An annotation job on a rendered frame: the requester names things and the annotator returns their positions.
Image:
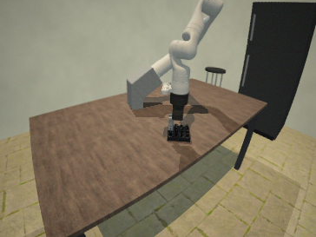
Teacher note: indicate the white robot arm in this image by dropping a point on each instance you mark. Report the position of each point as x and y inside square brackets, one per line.
[187, 49]

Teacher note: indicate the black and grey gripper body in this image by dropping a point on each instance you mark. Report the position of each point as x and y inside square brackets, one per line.
[178, 97]

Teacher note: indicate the black knob box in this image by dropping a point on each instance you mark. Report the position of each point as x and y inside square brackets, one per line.
[182, 132]

